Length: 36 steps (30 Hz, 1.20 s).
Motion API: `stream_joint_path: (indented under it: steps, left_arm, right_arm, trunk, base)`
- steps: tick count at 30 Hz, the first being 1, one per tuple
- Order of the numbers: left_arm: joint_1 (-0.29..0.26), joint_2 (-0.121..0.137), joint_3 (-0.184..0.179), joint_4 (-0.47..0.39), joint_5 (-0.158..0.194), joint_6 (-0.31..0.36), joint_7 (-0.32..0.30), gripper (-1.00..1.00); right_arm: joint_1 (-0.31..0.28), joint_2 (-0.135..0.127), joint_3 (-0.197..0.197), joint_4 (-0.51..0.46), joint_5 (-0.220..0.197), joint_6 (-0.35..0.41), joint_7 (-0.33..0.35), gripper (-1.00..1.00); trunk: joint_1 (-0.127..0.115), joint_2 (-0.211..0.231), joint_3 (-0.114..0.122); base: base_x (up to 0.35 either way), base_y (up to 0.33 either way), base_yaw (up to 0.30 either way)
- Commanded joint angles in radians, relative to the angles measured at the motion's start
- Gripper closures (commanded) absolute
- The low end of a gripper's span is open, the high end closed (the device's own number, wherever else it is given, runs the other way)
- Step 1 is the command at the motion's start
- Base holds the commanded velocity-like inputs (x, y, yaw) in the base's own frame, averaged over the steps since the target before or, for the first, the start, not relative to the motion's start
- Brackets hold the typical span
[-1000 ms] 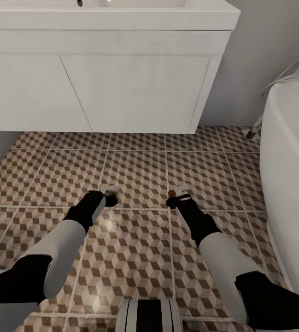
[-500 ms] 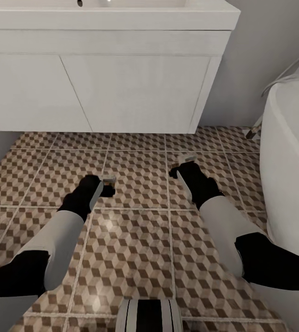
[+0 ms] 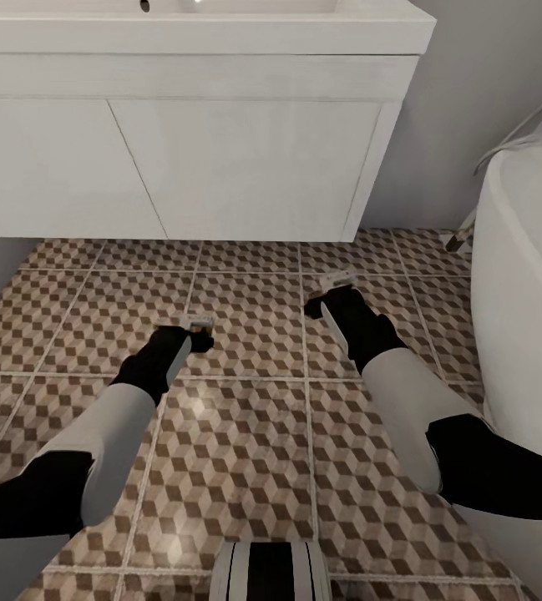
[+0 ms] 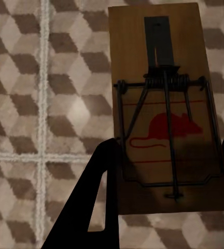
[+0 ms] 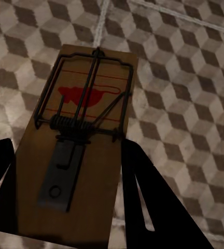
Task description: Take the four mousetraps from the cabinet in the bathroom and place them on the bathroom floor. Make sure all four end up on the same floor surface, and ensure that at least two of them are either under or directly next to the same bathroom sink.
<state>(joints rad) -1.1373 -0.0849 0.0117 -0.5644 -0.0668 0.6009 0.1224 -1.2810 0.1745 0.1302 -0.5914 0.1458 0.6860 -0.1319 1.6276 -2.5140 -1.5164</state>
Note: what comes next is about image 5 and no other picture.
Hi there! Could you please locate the mousetrap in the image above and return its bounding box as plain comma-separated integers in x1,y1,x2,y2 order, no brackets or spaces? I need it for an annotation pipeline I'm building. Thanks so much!
0,44,139,249

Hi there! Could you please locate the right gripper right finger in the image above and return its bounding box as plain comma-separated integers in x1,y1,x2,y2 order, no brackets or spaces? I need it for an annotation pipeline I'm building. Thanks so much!
121,138,214,249

